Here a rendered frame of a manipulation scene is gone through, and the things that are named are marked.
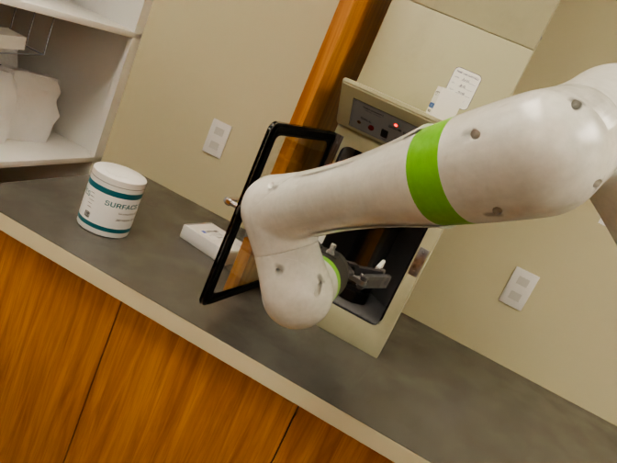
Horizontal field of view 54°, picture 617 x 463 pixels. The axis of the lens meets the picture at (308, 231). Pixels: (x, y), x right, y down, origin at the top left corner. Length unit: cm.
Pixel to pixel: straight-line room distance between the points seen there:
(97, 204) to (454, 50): 88
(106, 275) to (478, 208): 93
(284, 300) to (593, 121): 48
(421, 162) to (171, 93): 153
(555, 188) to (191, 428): 103
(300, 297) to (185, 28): 136
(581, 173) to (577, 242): 126
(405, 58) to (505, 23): 22
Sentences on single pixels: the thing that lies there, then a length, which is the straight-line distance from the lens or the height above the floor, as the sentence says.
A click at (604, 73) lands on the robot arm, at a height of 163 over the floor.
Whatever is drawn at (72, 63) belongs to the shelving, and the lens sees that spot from 230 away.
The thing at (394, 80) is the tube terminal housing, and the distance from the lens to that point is 139.
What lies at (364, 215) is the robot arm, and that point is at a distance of 72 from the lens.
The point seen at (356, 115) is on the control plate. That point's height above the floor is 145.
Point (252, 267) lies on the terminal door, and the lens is 134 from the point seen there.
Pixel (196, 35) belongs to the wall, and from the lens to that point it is 205.
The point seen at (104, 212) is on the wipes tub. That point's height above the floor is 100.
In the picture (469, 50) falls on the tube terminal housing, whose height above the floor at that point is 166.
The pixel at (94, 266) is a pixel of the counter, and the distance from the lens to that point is 138.
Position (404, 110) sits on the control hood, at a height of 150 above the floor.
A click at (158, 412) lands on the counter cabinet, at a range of 143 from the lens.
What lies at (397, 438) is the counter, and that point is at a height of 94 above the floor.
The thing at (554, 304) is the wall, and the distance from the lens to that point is 186.
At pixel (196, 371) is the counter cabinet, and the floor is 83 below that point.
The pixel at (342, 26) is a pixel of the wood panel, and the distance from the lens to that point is 134.
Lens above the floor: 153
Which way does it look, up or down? 15 degrees down
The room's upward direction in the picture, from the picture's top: 24 degrees clockwise
